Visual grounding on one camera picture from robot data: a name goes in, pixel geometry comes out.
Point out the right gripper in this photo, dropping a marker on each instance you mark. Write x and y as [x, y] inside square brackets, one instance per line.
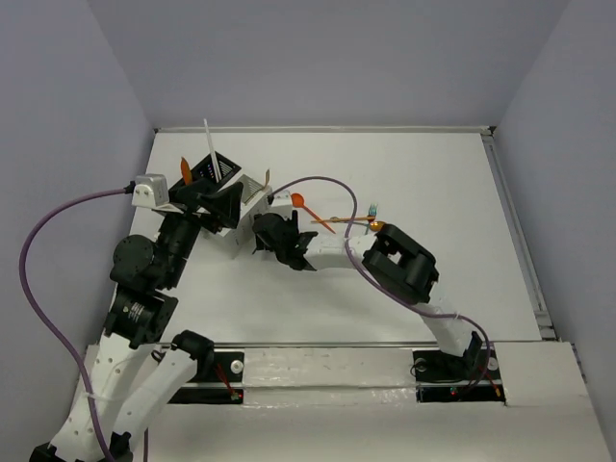
[293, 223]

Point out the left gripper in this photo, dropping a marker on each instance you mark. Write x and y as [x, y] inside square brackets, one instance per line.
[193, 201]

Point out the white chopstick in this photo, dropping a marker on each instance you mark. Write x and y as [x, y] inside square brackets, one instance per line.
[213, 153]

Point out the gold metal fork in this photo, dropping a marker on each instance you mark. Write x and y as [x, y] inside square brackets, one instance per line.
[252, 187]

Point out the orange plastic knife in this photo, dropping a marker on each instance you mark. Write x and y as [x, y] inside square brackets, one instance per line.
[186, 172]

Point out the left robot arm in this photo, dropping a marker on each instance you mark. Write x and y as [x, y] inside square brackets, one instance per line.
[111, 415]

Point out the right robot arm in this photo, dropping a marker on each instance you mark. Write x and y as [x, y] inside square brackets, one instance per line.
[397, 266]

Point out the white utensil caddy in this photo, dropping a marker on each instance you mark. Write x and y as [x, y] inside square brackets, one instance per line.
[231, 241]

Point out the black utensil caddy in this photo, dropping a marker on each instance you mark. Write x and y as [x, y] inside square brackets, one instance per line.
[204, 178]

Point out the orange plastic spoon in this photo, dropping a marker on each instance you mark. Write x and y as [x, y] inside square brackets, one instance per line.
[298, 202]

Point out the iridescent metal fork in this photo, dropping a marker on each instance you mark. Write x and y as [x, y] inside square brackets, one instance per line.
[371, 214]

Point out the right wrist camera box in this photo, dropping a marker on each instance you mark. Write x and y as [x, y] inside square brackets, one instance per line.
[282, 205]

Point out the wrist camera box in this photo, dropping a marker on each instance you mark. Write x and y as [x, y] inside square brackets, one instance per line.
[282, 205]
[151, 193]

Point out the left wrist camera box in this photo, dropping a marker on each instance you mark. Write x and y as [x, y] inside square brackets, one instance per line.
[151, 193]

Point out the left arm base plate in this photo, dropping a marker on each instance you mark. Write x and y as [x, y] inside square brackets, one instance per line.
[218, 384]

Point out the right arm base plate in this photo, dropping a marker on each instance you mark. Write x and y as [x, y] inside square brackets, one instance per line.
[440, 379]

